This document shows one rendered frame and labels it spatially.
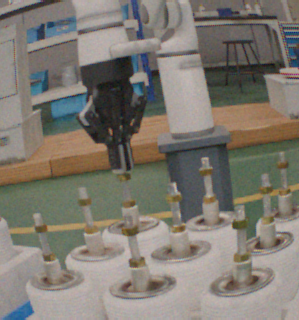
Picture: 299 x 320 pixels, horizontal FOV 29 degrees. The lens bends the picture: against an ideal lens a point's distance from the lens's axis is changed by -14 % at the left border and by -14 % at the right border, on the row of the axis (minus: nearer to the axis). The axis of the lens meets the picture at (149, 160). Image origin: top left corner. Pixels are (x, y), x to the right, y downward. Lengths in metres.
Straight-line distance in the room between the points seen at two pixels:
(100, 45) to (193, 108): 0.47
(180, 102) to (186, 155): 0.10
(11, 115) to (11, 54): 0.32
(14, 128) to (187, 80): 1.69
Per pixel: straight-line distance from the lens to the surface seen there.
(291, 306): 0.70
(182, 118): 1.30
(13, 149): 2.89
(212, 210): 0.87
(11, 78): 2.93
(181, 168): 1.29
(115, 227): 0.93
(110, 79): 0.86
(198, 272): 0.74
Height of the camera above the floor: 0.51
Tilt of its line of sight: 10 degrees down
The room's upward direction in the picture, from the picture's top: 10 degrees counter-clockwise
